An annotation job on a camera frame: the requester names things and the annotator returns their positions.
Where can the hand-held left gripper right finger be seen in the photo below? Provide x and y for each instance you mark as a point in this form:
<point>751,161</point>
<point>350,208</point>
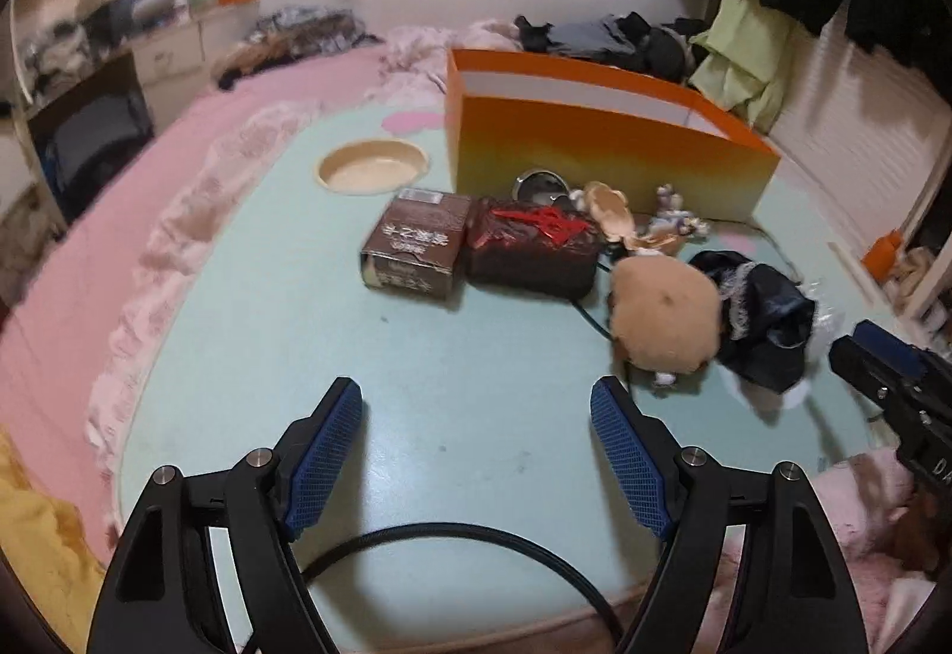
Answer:
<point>628,453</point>

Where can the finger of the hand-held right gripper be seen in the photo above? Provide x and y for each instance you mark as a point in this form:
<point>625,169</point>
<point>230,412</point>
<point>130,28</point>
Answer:
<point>855,360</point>
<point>889,340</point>

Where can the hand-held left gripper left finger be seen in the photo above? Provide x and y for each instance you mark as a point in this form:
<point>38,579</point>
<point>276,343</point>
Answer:
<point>323,453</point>

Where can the black lace cloth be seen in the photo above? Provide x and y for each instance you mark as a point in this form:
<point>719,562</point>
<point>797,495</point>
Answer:
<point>766,319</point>

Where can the tan plush toy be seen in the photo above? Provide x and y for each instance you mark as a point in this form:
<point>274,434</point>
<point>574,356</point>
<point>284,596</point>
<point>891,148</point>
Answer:
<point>662,319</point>

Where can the dark red emblem box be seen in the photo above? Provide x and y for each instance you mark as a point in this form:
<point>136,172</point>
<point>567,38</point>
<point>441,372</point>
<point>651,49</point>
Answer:
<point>528,256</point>

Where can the small brown box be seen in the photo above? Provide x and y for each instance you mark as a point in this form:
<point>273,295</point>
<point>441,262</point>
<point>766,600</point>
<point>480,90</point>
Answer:
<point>413,245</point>

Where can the beige doll figure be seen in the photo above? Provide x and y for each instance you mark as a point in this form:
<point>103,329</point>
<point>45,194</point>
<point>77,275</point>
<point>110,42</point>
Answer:
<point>610,211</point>

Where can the metal cup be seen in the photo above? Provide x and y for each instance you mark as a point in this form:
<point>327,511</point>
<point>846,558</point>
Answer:
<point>541,187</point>

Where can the orange cardboard box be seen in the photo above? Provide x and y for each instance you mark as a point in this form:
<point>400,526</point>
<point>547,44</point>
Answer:
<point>595,163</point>

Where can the beige table cup holder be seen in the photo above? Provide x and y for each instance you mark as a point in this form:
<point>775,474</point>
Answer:
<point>372,170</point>

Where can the yellow cloth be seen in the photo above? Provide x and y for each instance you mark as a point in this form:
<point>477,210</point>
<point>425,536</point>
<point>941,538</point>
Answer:
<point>37,550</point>

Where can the light green garment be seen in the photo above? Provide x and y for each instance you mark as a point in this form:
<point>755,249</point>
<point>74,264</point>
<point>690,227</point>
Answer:
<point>744,51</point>

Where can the dark clothes pile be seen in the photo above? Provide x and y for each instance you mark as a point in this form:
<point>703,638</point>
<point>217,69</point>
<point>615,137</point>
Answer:
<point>639,40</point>

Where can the patterned clothes pile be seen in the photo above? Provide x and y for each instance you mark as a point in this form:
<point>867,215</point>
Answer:
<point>297,29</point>

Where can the crumpled pink comforter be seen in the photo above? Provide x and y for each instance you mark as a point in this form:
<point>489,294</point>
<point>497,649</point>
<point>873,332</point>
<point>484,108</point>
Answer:
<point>424,40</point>

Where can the white desk with drawers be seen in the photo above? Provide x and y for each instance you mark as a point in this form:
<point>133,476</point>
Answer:
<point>171,55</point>

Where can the mixed clothes heap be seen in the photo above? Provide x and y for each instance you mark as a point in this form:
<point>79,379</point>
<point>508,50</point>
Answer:
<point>59,48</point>

